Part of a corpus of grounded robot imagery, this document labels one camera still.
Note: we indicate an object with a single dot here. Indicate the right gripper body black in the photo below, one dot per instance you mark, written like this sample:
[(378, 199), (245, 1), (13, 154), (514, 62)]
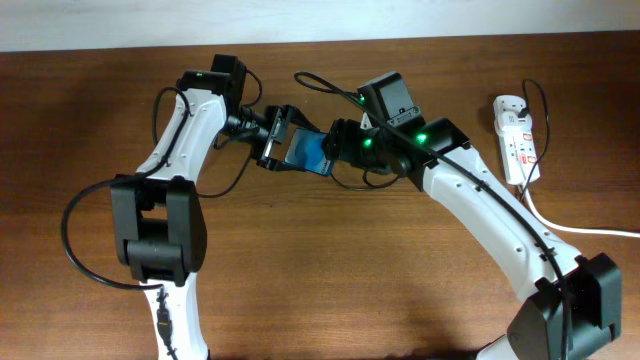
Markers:
[(360, 148)]

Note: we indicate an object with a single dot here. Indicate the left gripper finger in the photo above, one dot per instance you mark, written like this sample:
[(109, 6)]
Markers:
[(295, 116), (276, 165)]

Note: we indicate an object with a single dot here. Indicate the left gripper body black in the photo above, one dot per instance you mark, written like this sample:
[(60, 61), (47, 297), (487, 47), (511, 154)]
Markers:
[(260, 129)]

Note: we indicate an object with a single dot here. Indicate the blue Samsung Galaxy smartphone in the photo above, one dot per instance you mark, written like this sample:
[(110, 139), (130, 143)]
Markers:
[(306, 152)]

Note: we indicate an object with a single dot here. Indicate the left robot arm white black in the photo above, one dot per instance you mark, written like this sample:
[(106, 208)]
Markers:
[(160, 230)]

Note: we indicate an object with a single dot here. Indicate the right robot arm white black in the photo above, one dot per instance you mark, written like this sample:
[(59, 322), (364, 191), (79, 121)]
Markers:
[(570, 305)]

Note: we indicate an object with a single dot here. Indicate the white USB charger plug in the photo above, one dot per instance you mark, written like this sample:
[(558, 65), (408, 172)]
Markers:
[(509, 122)]

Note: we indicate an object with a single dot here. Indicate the white power strip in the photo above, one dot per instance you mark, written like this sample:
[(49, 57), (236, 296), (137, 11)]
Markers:
[(517, 149)]

